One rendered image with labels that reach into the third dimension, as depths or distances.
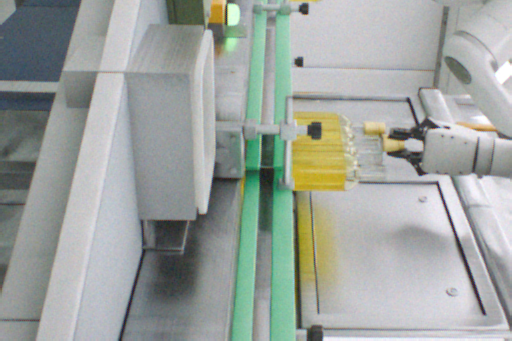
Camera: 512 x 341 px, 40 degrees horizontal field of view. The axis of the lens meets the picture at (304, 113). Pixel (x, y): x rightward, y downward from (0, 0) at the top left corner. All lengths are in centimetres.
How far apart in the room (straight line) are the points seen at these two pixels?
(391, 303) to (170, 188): 46
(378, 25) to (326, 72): 76
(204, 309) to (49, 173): 26
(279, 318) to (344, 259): 39
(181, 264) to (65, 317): 31
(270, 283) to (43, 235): 33
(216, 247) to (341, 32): 652
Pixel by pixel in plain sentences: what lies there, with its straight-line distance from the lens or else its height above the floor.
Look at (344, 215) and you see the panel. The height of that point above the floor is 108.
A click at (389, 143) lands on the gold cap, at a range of 140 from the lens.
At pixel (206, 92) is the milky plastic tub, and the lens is 106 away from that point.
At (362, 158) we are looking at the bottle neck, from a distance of 135.
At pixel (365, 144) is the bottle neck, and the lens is 140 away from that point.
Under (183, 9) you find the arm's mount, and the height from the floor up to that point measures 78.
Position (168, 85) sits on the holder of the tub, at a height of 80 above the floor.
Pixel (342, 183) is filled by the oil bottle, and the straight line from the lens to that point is 129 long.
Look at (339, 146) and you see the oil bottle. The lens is 134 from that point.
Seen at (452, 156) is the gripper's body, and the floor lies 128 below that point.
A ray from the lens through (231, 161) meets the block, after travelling 115.
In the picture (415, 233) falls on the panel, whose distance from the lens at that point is 139.
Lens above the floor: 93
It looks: 3 degrees up
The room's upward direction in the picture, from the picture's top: 91 degrees clockwise
